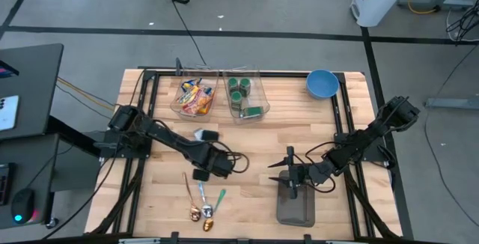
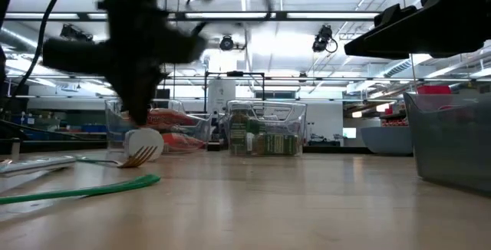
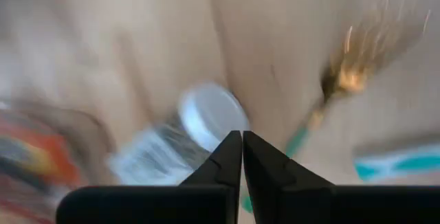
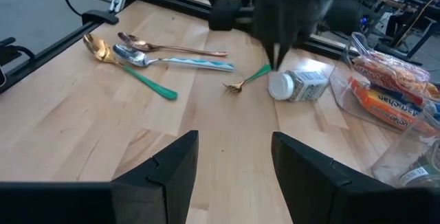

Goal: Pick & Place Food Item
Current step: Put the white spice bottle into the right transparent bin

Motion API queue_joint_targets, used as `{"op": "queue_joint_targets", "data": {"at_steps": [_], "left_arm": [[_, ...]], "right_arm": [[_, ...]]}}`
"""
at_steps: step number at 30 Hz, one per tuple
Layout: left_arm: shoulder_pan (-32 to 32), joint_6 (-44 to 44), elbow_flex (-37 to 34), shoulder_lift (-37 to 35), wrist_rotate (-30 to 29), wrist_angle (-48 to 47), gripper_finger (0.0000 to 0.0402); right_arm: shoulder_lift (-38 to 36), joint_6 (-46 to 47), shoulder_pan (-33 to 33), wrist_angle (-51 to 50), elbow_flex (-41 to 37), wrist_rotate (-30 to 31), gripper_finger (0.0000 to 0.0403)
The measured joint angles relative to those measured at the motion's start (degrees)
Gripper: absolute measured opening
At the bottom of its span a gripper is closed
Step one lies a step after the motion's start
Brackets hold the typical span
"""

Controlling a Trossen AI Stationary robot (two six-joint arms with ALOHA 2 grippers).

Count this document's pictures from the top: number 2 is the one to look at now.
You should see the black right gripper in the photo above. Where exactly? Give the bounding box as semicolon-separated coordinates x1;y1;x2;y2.
344;0;491;60

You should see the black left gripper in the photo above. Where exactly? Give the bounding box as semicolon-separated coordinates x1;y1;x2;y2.
41;27;208;127

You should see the red orange snack bag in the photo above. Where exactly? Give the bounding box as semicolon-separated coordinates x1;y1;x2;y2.
147;108;197;129

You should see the white lidded spice jar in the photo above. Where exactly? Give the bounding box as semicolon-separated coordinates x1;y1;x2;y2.
123;127;165;163

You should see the gold metal fork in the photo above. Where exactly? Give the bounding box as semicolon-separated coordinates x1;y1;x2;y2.
76;145;159;169

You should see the silver metal spoon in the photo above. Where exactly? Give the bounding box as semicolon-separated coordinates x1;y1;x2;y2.
0;155;77;176

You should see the grey plastic bin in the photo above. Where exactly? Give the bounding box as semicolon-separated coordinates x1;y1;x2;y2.
402;90;491;196

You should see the clear plastic snack bin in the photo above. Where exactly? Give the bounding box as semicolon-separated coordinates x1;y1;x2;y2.
104;98;213;154

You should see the red box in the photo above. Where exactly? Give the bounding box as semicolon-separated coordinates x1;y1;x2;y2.
417;84;453;96

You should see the white column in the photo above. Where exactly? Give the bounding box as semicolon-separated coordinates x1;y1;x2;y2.
206;79;237;115

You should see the black ceiling mounted device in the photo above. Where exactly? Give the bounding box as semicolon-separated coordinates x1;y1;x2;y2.
59;23;95;44

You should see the round black ceiling lamp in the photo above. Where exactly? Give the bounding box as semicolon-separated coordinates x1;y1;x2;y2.
219;35;235;51

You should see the blue bowl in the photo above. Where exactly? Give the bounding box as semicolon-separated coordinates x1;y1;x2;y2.
360;126;414;156

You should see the clear plastic spice bin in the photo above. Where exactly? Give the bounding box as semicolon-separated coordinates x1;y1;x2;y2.
226;100;308;157

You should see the black hanging ceiling camera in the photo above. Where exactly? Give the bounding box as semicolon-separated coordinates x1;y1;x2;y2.
311;25;339;54

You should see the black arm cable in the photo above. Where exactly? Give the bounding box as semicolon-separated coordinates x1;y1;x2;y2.
11;0;64;97

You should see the small white post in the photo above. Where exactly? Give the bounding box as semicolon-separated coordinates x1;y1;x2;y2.
10;137;21;160

